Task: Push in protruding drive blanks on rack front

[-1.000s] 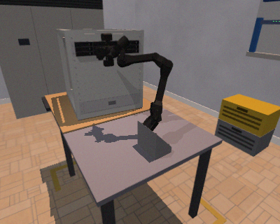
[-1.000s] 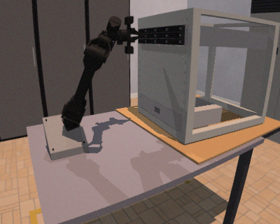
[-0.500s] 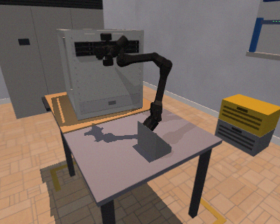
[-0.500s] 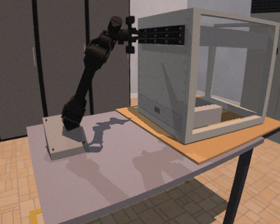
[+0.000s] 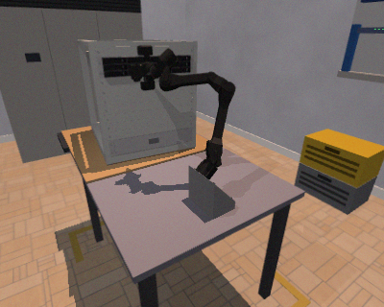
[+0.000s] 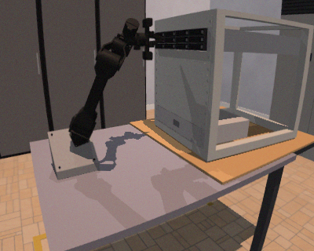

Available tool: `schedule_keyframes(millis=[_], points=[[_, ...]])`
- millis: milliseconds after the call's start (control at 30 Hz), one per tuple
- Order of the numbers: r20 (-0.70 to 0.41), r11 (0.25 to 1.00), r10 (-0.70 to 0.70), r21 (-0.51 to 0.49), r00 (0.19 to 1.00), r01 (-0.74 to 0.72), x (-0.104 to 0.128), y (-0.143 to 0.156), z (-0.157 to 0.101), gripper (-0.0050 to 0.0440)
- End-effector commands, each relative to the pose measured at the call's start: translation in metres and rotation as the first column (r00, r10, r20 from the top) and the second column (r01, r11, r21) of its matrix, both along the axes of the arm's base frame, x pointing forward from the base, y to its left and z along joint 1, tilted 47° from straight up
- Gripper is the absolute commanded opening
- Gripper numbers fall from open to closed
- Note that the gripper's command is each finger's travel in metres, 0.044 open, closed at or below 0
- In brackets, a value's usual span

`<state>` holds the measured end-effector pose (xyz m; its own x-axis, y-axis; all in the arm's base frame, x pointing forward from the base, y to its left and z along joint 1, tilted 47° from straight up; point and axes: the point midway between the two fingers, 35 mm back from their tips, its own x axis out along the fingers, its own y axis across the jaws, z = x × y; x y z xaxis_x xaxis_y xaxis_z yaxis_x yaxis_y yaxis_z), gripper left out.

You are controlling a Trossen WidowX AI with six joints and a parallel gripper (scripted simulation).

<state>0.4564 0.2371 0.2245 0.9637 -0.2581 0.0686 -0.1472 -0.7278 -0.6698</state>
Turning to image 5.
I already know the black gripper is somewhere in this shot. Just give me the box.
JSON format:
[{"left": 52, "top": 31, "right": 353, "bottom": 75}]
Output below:
[{"left": 137, "top": 45, "right": 156, "bottom": 90}]

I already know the grey open rack frame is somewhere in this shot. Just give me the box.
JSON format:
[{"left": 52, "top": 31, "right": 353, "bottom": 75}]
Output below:
[{"left": 78, "top": 40, "right": 198, "bottom": 165}]

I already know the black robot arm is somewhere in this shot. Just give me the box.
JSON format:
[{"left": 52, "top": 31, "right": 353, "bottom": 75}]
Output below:
[{"left": 130, "top": 48, "right": 235, "bottom": 179}]

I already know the flat orange board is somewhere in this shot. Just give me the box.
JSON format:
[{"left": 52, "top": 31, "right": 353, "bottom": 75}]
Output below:
[{"left": 61, "top": 126, "right": 208, "bottom": 184}]

